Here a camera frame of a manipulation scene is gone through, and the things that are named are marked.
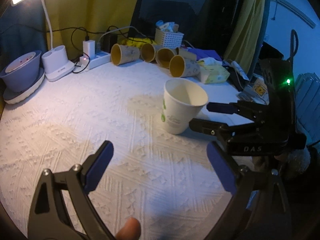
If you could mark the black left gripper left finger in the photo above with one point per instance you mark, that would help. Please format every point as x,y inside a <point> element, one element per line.
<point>48,216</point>

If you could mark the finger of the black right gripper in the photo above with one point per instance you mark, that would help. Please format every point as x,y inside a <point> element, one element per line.
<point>217,129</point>
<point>225,107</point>

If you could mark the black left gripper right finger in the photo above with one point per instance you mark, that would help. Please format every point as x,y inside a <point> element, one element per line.
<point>240,181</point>

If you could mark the white paper cup green logo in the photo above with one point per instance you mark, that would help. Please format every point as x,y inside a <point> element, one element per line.
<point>182,101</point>

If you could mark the brown patterned paper cup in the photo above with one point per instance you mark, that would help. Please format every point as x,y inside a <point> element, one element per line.
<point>148,52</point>
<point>121,54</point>
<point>164,56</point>
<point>182,67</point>

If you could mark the brown paper cup behind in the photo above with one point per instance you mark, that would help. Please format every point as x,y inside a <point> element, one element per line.
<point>186,54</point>

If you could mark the left hand thumb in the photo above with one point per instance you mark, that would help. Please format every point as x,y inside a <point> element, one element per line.
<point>130,231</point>

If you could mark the white bear mug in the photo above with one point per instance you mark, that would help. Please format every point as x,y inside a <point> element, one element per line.
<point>260,88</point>

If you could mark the white tube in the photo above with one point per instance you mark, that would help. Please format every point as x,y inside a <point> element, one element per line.
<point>238,69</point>

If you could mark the yellow tissue pack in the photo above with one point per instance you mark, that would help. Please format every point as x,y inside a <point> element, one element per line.
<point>213,74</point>

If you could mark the yellow curtain right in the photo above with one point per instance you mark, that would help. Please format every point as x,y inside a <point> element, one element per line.
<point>243,42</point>

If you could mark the yellow curtain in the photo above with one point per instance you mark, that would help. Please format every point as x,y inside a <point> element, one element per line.
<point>243,42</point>
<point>94,15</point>

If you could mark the purple cloth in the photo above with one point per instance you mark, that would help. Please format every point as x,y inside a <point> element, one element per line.
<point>201,54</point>

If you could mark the white textured tablecloth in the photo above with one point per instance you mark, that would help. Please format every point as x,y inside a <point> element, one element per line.
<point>165,181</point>

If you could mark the white woven basket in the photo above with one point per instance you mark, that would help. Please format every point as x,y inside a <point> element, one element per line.
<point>168,39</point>

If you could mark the white air conditioner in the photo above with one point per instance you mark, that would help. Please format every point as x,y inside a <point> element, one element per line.
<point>296,11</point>

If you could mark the yellow patterned bag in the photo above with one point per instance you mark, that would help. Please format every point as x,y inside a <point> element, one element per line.
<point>135,42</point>

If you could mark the purple bowl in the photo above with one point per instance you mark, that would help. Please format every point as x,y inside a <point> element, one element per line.
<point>22,78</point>

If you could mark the white power strip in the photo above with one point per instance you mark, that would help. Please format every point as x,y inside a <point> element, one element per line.
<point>99,59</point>

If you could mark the white desk lamp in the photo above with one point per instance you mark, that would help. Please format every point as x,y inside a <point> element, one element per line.
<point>55,61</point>

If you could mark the white inner bowl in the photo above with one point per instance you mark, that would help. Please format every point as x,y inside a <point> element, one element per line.
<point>20,62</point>

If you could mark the white charger adapter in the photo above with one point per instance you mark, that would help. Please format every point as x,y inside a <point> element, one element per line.
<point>89,48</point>

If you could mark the yellow curtain left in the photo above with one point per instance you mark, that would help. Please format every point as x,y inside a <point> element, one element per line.
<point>94,15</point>

